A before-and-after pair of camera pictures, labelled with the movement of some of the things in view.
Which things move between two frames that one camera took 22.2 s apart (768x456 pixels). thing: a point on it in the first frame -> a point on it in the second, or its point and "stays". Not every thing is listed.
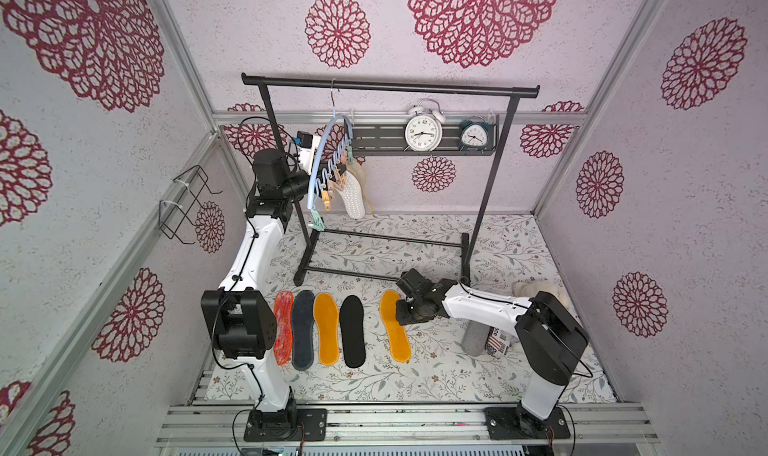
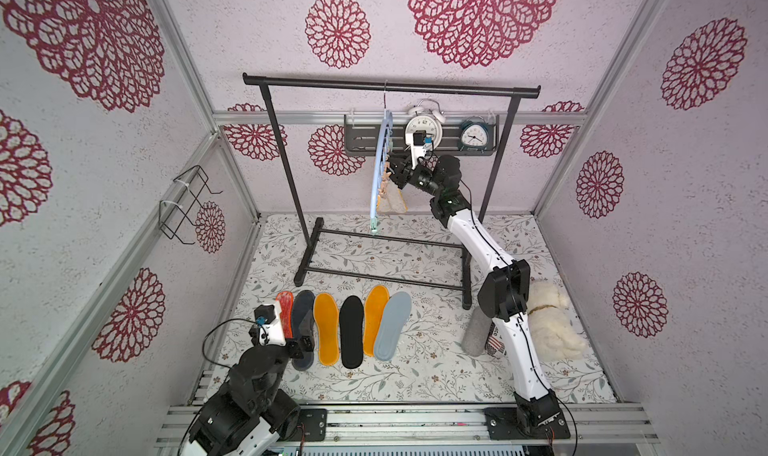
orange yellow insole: [325, 310] stays
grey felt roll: [474, 338] stays
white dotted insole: [352, 194] -> [392, 324]
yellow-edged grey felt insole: [400, 347] -> [374, 308]
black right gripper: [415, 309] -> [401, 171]
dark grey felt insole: [303, 349] stays
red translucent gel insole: [283, 303] stays
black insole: [351, 314] stays
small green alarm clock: [475, 133] stays
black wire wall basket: [175, 213] stays
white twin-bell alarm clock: [424, 129] stays
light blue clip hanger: [335, 145] -> [383, 166]
